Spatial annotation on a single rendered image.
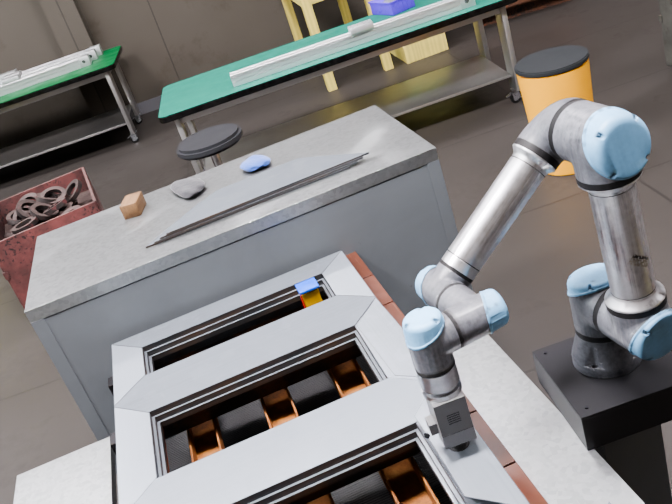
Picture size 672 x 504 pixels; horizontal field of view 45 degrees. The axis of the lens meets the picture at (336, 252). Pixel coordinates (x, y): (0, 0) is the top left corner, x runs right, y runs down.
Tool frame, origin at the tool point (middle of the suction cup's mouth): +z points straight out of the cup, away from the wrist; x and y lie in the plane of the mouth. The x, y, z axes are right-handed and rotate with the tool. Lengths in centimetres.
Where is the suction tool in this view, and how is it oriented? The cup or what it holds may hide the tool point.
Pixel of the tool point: (460, 448)
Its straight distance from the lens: 164.1
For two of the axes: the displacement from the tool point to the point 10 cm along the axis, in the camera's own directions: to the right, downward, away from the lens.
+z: 2.9, 8.5, 4.5
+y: 1.9, 4.1, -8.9
